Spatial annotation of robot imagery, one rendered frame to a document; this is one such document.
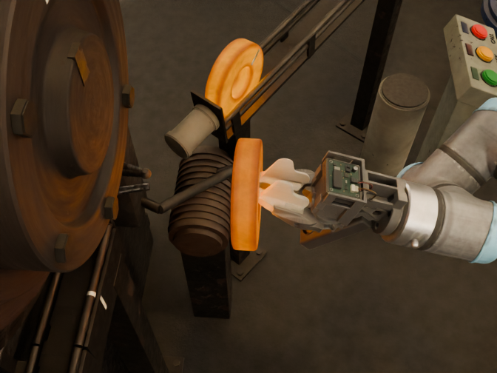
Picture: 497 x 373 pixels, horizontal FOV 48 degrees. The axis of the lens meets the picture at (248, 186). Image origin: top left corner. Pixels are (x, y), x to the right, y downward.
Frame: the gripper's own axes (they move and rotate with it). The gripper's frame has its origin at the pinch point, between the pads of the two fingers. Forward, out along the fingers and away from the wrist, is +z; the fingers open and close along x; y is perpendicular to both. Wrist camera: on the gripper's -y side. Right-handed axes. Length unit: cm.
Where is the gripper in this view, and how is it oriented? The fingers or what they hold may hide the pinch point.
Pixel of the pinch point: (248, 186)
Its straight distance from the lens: 74.9
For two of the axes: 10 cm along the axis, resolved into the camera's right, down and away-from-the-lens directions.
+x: -0.7, 8.1, -5.8
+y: 2.8, -5.4, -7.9
